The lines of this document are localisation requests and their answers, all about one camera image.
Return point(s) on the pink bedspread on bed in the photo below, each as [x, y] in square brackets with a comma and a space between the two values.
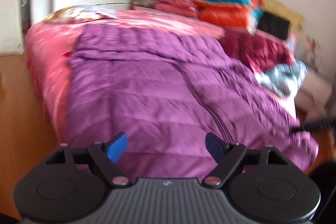
[49, 50]

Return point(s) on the red floral folded bedding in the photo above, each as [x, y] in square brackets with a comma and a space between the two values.
[180, 7]

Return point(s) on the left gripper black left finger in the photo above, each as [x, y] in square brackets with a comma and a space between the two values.
[105, 156]

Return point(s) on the light blue grey garment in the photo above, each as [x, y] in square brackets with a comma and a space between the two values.
[283, 80]

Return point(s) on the purple down jacket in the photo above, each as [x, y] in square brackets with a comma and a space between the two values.
[166, 92]

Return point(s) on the white nightstand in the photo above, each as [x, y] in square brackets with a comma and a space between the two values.
[314, 94]

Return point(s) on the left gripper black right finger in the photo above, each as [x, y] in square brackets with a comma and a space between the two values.
[228, 157]

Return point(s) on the teal orange folded quilt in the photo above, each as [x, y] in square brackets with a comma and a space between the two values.
[239, 14]

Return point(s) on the black pillow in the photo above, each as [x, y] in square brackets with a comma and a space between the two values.
[274, 25]

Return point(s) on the items on nightstand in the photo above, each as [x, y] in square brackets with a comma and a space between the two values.
[311, 56]

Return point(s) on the dark red down jacket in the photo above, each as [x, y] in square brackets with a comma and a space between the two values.
[259, 51]

